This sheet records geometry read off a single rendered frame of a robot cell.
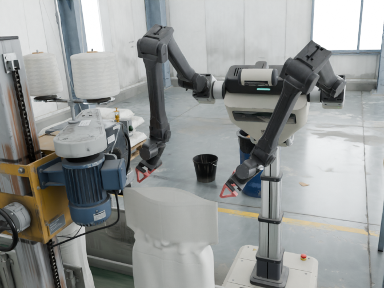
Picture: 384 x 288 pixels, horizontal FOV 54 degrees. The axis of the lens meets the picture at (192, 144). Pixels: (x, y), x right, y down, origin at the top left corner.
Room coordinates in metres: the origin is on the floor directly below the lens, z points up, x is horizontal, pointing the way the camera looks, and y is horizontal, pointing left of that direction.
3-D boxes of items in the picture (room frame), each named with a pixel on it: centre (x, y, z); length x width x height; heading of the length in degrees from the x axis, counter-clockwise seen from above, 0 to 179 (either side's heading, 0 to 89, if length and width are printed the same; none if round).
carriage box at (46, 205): (1.39, 0.60, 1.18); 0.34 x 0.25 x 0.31; 156
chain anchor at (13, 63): (1.27, 0.58, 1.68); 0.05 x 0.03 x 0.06; 156
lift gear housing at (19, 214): (1.21, 0.66, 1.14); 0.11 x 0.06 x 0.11; 66
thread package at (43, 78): (1.51, 0.58, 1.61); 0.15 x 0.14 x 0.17; 66
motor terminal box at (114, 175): (1.27, 0.29, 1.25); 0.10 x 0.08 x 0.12; 1
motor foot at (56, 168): (1.27, 0.49, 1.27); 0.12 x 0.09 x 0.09; 156
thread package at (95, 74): (1.41, 0.34, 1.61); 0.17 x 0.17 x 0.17
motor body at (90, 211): (1.27, 0.39, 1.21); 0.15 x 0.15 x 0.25
